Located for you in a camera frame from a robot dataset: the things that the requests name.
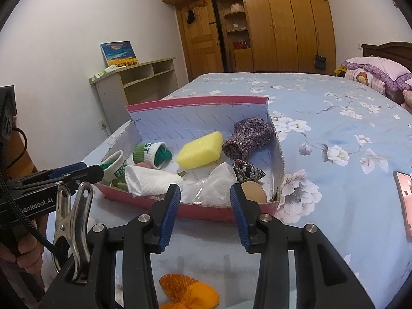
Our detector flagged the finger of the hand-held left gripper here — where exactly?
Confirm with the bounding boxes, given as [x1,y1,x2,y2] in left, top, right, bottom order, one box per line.
[6,162,88,185]
[55,164,104,187]

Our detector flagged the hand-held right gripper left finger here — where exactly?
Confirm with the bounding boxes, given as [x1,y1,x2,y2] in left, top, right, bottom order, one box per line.
[39,183,182,309]

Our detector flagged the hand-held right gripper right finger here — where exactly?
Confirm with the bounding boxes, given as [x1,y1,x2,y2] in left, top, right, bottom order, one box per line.
[229,183,375,309]

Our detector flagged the green and white sock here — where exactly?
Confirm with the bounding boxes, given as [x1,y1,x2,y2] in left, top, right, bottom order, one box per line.
[101,151,127,184]
[133,142,174,169]

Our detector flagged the beige round powder puff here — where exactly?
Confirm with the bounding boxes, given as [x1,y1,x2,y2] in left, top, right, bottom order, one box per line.
[241,181,268,204]

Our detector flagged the green fabric leaves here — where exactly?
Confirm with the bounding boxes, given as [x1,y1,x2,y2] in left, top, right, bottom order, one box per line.
[109,170,187,191]

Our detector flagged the white waffle towel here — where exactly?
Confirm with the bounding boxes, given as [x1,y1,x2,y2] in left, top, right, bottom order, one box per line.
[124,165,183,198]

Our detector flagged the clear plastic bag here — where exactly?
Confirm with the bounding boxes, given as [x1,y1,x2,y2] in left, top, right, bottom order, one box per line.
[183,162,240,205]

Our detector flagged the dark patterned fabric pouch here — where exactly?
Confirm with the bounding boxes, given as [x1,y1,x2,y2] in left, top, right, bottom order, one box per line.
[232,159,266,184]

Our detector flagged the yellow sponge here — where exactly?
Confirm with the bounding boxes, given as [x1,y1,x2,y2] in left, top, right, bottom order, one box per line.
[175,131,224,170]

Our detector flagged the orange mesh scrubber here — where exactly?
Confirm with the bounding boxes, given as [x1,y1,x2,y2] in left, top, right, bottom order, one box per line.
[159,273,220,309]

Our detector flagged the purple knitted sock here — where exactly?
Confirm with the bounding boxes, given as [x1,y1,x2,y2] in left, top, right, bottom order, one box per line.
[222,115,275,161]

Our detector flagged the pink cardboard box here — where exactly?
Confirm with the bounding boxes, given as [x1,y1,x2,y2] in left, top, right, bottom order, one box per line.
[97,95,285,223]

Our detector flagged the person's left forearm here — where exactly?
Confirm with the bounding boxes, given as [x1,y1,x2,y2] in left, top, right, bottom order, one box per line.
[0,257,46,309]

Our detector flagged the person's left hand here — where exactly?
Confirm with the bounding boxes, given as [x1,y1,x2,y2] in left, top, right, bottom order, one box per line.
[0,217,49,276]

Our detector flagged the brown wooden furniture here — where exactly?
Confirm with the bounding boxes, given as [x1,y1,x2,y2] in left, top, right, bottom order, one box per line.
[5,129,37,174]

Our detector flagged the metal spring clip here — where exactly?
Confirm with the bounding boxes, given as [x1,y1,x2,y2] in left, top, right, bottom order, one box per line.
[51,182,95,284]

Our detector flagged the pale green bookshelf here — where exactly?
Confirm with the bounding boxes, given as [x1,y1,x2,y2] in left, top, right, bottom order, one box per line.
[89,57,179,136]

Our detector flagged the green and white packets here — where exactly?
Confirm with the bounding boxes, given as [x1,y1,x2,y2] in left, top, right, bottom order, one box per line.
[90,65,118,79]

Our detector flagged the sunflower field painting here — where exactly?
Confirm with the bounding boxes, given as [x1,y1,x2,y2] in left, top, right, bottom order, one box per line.
[101,41,140,67]

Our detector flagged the pink smartphone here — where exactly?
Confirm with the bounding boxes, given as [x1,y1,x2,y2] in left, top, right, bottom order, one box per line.
[393,171,412,240]

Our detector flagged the wooden door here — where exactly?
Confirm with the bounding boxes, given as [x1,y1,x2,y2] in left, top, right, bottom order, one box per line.
[176,0,224,81]

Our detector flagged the wooden wardrobe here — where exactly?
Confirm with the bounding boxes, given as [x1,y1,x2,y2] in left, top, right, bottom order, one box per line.
[160,0,338,77]

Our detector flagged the pink ruffled pillow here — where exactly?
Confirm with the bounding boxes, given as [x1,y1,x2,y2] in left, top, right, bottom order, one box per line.
[343,56,412,99]

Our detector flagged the dark wooden headboard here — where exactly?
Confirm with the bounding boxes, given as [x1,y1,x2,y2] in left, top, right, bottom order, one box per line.
[360,42,412,59]

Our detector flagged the black braided cable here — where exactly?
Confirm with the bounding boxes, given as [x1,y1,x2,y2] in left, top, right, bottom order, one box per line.
[0,170,70,261]

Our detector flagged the thin black cable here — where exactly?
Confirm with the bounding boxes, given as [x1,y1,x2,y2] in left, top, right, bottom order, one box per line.
[13,127,28,168]

